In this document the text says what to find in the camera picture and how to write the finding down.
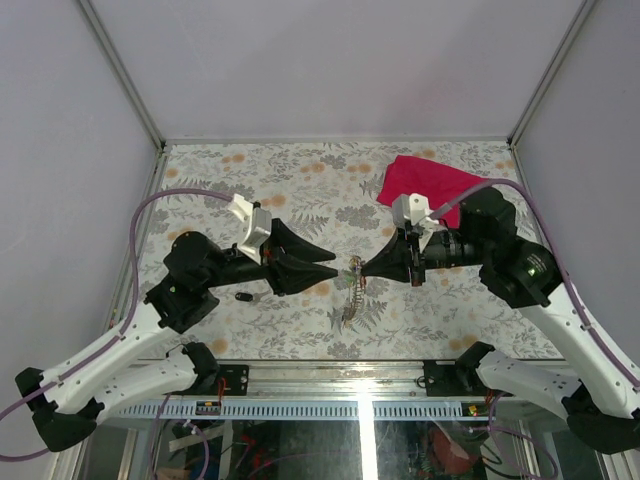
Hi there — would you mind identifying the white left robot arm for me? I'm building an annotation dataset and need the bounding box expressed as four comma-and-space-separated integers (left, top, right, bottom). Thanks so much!
15, 218, 338, 452

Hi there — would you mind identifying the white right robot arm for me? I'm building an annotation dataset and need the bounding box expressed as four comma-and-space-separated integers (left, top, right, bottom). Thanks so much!
362, 181, 639, 454

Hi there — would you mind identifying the aluminium mounting rail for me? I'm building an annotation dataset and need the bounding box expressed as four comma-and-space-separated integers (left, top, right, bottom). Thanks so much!
114, 358, 612, 400

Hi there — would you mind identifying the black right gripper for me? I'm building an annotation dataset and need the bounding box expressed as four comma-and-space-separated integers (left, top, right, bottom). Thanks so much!
361, 223, 489, 286

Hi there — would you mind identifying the metal key organiser with rings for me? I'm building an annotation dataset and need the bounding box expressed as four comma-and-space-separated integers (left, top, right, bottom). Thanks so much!
341, 255, 367, 327

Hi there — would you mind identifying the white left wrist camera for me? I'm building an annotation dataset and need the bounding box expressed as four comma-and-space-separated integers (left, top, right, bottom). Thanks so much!
227, 194, 272, 265

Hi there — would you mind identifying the pink folded cloth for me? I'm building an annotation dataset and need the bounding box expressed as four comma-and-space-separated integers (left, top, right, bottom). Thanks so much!
377, 155, 486, 210

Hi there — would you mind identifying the white slotted cable duct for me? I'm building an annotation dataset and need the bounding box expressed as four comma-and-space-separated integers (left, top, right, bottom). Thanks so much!
117, 399, 488, 422

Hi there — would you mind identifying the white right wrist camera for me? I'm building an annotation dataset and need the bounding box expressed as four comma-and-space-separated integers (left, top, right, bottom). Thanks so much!
391, 193, 445, 252

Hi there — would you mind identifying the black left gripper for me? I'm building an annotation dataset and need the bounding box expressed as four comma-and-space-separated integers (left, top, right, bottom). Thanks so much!
204, 220, 341, 298

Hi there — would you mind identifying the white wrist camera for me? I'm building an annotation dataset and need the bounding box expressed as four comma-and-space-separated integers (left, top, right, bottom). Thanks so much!
391, 193, 445, 252
227, 194, 272, 265

